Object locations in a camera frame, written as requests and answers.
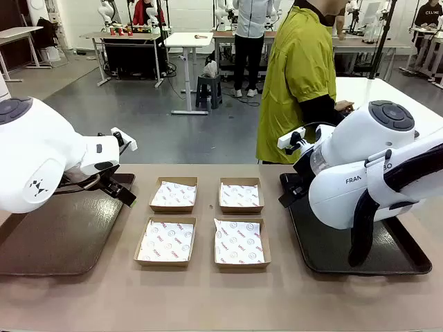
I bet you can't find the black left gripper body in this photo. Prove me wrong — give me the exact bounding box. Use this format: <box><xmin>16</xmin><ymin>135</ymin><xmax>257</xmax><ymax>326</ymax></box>
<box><xmin>98</xmin><ymin>172</ymin><xmax>123</xmax><ymax>195</ymax></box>

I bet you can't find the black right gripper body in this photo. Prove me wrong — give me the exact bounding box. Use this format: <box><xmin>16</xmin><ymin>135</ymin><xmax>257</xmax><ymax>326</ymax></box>
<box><xmin>292</xmin><ymin>159</ymin><xmax>314</xmax><ymax>196</ymax></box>

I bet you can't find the white printed paper liner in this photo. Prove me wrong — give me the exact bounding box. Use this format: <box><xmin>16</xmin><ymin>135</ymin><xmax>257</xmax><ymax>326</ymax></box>
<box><xmin>151</xmin><ymin>180</ymin><xmax>197</xmax><ymax>208</ymax></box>
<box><xmin>213</xmin><ymin>218</ymin><xmax>266</xmax><ymax>266</ymax></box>
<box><xmin>136</xmin><ymin>221</ymin><xmax>195</xmax><ymax>263</ymax></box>
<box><xmin>220</xmin><ymin>182</ymin><xmax>260</xmax><ymax>208</ymax></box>

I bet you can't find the brown cardboard food box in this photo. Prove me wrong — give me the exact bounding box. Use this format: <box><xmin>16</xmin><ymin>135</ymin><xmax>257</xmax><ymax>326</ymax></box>
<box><xmin>213</xmin><ymin>217</ymin><xmax>271</xmax><ymax>270</ymax></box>
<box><xmin>133</xmin><ymin>216</ymin><xmax>198</xmax><ymax>268</ymax></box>
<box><xmin>218</xmin><ymin>177</ymin><xmax>265</xmax><ymax>214</ymax></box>
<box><xmin>148</xmin><ymin>176</ymin><xmax>199</xmax><ymax>213</ymax></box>

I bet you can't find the person's right forearm black sleeve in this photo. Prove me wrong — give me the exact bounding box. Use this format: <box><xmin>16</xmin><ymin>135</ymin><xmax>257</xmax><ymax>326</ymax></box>
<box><xmin>299</xmin><ymin>93</ymin><xmax>344</xmax><ymax>127</ymax></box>

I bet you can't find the brown plastic tray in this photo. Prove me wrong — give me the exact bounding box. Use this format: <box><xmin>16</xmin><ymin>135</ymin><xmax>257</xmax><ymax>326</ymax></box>
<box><xmin>0</xmin><ymin>172</ymin><xmax>136</xmax><ymax>277</ymax></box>

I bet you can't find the person in yellow-green jacket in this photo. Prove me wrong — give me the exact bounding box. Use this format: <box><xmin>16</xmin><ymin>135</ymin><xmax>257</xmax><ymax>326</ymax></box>
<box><xmin>255</xmin><ymin>0</ymin><xmax>347</xmax><ymax>165</ymax></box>

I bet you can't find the large white table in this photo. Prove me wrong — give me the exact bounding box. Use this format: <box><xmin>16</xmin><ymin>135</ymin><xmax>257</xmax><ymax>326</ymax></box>
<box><xmin>334</xmin><ymin>76</ymin><xmax>443</xmax><ymax>139</ymax></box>

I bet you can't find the dark grey plastic stool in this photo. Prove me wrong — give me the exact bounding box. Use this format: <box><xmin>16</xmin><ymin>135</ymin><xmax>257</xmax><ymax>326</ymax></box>
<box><xmin>195</xmin><ymin>74</ymin><xmax>224</xmax><ymax>111</ymax></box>

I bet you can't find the light table with black panel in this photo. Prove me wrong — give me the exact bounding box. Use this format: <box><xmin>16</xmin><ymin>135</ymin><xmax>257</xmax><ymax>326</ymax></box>
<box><xmin>79</xmin><ymin>32</ymin><xmax>170</xmax><ymax>87</ymax></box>

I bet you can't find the white floor container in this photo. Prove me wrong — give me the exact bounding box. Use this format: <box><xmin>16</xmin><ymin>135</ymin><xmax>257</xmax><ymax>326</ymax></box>
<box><xmin>39</xmin><ymin>46</ymin><xmax>70</xmax><ymax>68</ymax></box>

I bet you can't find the white plastic bag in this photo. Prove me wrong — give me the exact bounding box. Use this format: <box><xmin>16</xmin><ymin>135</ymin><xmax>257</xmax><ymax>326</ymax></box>
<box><xmin>202</xmin><ymin>60</ymin><xmax>219</xmax><ymax>79</ymax></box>

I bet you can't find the long light background table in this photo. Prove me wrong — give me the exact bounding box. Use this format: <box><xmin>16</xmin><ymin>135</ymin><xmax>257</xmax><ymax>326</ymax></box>
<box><xmin>332</xmin><ymin>34</ymin><xmax>413</xmax><ymax>75</ymax></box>

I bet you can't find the black stand pole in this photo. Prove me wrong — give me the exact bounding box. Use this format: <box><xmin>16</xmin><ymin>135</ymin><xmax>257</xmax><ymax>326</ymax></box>
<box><xmin>368</xmin><ymin>0</ymin><xmax>399</xmax><ymax>80</ymax></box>

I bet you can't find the light background work table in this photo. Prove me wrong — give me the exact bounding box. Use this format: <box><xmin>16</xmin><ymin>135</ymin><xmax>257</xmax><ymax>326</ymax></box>
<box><xmin>211</xmin><ymin>30</ymin><xmax>278</xmax><ymax>79</ymax></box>

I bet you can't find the person in white jacket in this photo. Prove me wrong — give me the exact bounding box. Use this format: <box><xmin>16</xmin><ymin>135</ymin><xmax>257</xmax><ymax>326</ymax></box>
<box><xmin>232</xmin><ymin>0</ymin><xmax>278</xmax><ymax>98</ymax></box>

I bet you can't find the white standing desk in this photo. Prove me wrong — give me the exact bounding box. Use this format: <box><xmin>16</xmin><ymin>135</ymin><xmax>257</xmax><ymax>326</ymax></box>
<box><xmin>164</xmin><ymin>32</ymin><xmax>215</xmax><ymax>116</ymax></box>

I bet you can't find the person in red top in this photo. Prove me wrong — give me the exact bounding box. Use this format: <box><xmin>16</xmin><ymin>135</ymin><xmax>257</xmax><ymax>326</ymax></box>
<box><xmin>132</xmin><ymin>0</ymin><xmax>166</xmax><ymax>27</ymax></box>

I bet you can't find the light wood desk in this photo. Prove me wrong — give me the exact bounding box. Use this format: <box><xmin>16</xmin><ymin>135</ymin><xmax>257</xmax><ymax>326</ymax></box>
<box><xmin>0</xmin><ymin>26</ymin><xmax>44</xmax><ymax>83</ymax></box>

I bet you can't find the white background desk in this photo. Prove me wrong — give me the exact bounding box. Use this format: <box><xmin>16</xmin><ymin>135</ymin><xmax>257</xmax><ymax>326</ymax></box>
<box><xmin>410</xmin><ymin>27</ymin><xmax>443</xmax><ymax>82</ymax></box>

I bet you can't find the person in black printed shirt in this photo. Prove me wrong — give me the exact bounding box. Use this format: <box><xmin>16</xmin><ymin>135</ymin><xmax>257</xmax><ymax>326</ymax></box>
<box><xmin>413</xmin><ymin>0</ymin><xmax>443</xmax><ymax>39</ymax></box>

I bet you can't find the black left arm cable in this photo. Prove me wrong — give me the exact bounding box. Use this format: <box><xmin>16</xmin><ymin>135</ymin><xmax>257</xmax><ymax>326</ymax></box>
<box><xmin>55</xmin><ymin>174</ymin><xmax>102</xmax><ymax>194</ymax></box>

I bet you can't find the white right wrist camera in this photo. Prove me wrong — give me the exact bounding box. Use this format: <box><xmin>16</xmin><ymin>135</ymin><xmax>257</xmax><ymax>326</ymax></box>
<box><xmin>278</xmin><ymin>127</ymin><xmax>307</xmax><ymax>155</ymax></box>

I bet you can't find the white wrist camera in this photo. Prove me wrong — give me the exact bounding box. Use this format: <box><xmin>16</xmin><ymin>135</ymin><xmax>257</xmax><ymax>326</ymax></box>
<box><xmin>278</xmin><ymin>127</ymin><xmax>307</xmax><ymax>155</ymax></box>
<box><xmin>110</xmin><ymin>127</ymin><xmax>138</xmax><ymax>153</ymax></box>

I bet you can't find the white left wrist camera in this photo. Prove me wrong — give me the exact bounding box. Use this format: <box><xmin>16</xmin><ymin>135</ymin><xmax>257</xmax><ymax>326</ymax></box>
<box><xmin>110</xmin><ymin>127</ymin><xmax>138</xmax><ymax>153</ymax></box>

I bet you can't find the black tray with handles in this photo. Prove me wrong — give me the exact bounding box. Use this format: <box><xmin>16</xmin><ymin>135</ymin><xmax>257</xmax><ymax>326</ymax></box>
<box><xmin>278</xmin><ymin>172</ymin><xmax>433</xmax><ymax>277</ymax></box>

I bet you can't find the white velcro strap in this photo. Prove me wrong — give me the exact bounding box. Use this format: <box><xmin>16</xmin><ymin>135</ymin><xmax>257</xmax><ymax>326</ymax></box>
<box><xmin>363</xmin><ymin>149</ymin><xmax>394</xmax><ymax>208</ymax></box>

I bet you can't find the black right arm cable sleeve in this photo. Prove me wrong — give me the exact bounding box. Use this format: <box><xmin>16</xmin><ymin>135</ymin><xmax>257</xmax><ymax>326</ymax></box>
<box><xmin>347</xmin><ymin>143</ymin><xmax>443</xmax><ymax>268</ymax></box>

